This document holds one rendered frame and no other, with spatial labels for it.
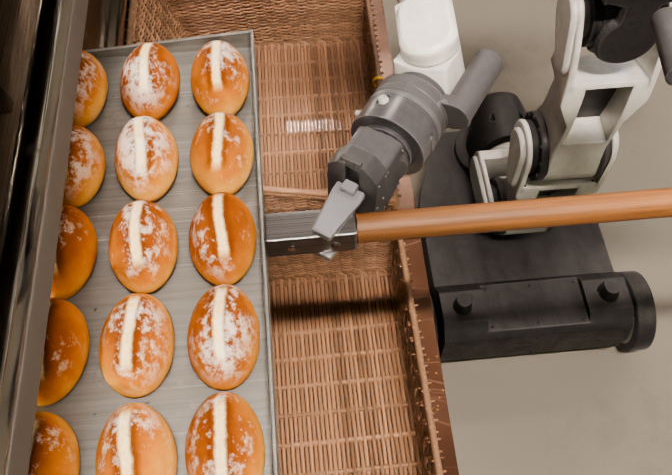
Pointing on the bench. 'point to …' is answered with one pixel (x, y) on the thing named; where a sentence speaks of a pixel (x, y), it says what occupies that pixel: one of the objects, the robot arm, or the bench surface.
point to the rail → (29, 184)
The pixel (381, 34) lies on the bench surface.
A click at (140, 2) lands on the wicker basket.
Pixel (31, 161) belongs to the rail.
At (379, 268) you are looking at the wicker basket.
